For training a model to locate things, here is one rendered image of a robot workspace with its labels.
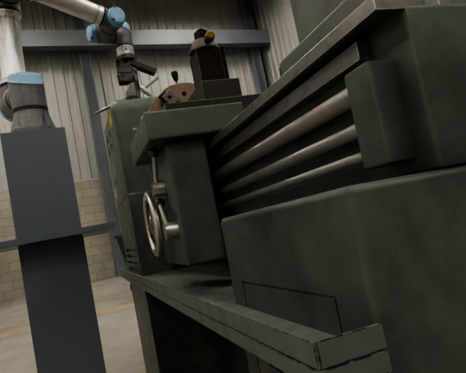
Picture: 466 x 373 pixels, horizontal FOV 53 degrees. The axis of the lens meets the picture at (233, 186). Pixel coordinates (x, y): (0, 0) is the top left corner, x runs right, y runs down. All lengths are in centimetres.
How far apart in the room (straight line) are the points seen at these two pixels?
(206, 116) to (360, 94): 55
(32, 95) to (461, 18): 147
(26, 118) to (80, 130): 1047
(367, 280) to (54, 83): 1221
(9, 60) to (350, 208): 169
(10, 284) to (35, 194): 1007
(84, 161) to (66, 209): 1042
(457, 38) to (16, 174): 140
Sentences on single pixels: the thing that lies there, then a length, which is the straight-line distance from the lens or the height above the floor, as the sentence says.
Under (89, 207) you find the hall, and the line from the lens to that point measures 1184.
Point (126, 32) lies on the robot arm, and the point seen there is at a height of 158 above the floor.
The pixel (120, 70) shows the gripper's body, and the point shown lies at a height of 141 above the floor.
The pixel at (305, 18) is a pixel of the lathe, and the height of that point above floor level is 96.
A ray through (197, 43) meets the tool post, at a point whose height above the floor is 113.
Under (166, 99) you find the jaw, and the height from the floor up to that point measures 116.
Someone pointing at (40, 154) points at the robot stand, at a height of 102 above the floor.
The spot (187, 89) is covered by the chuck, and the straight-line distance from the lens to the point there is 185.
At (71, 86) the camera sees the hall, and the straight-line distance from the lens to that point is 1256.
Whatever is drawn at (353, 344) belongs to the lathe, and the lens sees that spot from 42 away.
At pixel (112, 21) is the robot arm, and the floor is 155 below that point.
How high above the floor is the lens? 67
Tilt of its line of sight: 5 degrees up
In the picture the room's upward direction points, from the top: 11 degrees counter-clockwise
